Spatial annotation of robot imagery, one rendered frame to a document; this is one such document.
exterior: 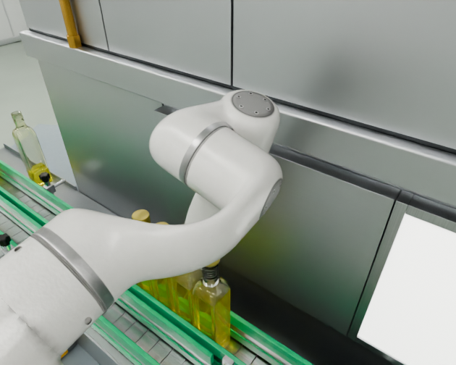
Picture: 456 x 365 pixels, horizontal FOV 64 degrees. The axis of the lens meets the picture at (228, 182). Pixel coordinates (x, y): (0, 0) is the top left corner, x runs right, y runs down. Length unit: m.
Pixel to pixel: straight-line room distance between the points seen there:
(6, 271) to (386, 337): 0.62
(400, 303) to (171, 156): 0.46
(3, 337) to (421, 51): 0.48
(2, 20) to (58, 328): 6.61
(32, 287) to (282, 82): 0.43
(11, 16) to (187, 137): 6.57
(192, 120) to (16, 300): 0.21
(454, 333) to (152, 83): 0.66
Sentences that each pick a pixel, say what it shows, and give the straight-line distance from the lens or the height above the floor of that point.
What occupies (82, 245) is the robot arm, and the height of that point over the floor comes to 1.44.
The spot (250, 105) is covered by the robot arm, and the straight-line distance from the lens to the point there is 0.41.
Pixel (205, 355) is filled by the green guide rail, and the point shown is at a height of 0.96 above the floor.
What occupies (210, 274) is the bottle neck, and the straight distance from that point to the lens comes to 0.65.
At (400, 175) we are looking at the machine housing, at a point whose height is 1.35.
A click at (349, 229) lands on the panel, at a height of 1.24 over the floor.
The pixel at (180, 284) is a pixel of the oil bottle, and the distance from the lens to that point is 0.72.
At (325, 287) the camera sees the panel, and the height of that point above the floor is 1.08.
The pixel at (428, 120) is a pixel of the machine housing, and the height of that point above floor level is 1.43.
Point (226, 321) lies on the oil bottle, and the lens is 0.78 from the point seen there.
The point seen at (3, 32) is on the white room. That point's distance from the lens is 6.84.
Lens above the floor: 1.64
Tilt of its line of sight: 37 degrees down
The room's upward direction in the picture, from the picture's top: straight up
